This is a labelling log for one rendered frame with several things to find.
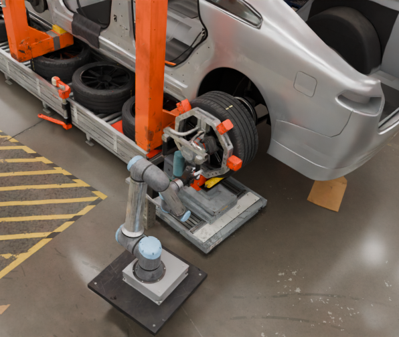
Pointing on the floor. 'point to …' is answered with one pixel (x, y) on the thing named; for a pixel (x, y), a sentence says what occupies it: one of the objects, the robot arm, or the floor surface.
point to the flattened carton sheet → (328, 193)
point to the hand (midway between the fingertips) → (199, 168)
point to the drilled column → (148, 219)
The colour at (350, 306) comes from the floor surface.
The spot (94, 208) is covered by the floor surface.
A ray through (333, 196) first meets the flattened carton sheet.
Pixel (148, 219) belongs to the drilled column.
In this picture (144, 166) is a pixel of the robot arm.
